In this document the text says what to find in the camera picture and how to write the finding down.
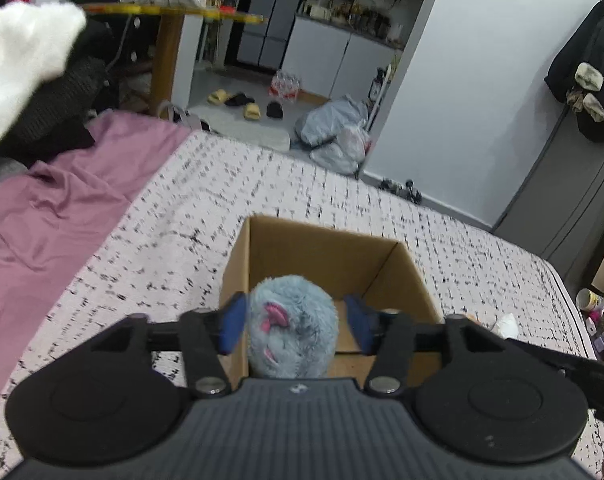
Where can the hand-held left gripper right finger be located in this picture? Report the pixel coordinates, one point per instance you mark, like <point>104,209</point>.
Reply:
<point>359,324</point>

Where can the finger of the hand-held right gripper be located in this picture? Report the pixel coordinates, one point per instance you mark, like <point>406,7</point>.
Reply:
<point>546,351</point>

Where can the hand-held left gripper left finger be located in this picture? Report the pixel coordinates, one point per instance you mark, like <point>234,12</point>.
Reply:
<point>234,321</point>

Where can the white tissue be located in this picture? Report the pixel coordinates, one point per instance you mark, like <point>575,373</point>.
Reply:
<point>506,325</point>

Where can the blue plush toy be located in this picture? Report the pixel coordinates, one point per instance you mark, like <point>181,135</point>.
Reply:
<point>292,342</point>

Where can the cardboard box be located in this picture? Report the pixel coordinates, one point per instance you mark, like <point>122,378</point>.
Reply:
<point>302,250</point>

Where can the white printed cup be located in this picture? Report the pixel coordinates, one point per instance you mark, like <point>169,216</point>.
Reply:
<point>589,301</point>

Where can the black-flecked white bed blanket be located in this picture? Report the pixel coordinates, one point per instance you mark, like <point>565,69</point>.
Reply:
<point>332,200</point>

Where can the grey sneakers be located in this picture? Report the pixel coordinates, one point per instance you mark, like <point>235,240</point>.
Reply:
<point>391,186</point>

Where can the black and white sneakers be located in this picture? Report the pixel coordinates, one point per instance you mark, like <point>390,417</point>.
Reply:
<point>412,191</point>

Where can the grey wardrobe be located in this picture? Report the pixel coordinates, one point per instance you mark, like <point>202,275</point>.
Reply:
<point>571,200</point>

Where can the white plastic bag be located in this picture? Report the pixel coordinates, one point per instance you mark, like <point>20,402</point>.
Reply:
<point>334,157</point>

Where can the white bag with red contents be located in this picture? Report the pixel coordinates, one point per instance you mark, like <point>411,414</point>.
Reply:
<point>354,140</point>

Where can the white floor mat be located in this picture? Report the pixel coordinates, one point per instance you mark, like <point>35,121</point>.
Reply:
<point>242,127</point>

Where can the pink bed sheet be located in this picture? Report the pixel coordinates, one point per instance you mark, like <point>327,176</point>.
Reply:
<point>57,220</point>

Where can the blue-grey plastic bag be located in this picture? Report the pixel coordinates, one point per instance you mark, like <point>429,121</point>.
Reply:
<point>327,120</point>

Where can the yellow slipper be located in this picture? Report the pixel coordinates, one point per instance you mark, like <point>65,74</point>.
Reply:
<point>218,97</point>
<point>252,111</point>

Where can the white tote bag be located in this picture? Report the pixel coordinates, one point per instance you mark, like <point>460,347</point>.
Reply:
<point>179,115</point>

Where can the black slipper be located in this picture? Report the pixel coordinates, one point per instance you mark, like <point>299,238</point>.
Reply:
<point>239,99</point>
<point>274,110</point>

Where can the pack of water bottles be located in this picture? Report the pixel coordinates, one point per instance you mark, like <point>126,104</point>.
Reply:
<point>285,86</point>

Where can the black clothes pile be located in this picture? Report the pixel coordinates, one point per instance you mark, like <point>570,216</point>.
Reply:
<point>77,105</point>

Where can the white kitchen cabinet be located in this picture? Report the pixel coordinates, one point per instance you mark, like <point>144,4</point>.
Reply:
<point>332,57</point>

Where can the round yellow-edged table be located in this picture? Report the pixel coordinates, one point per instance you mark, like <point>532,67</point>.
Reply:
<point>168,60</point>

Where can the black hanging jacket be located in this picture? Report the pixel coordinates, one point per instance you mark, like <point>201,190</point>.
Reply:
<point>576,60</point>

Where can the grey refrigerator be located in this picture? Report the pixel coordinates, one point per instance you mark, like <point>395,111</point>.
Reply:
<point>272,15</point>

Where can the white fluffy cloth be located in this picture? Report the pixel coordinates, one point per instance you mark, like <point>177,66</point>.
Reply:
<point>22,60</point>

